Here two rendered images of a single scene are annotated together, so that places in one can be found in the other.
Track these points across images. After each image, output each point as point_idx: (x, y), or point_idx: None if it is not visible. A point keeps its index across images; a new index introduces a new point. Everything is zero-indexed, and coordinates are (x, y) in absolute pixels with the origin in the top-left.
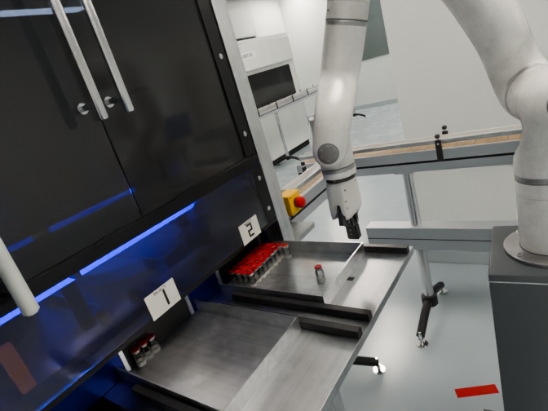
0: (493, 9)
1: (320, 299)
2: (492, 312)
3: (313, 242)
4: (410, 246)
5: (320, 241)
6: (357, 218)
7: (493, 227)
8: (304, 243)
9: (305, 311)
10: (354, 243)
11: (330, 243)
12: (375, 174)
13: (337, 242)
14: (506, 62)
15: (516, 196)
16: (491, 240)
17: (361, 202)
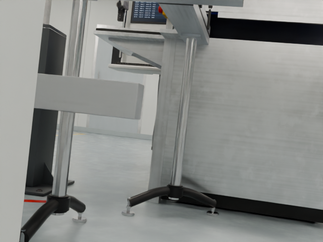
0: None
1: None
2: (64, 54)
3: (146, 30)
4: (94, 30)
5: (142, 29)
6: (118, 12)
7: (50, 25)
8: (152, 31)
9: None
10: (122, 28)
11: (136, 29)
12: (121, 0)
13: (132, 28)
14: None
15: (51, 3)
16: (55, 29)
17: (116, 4)
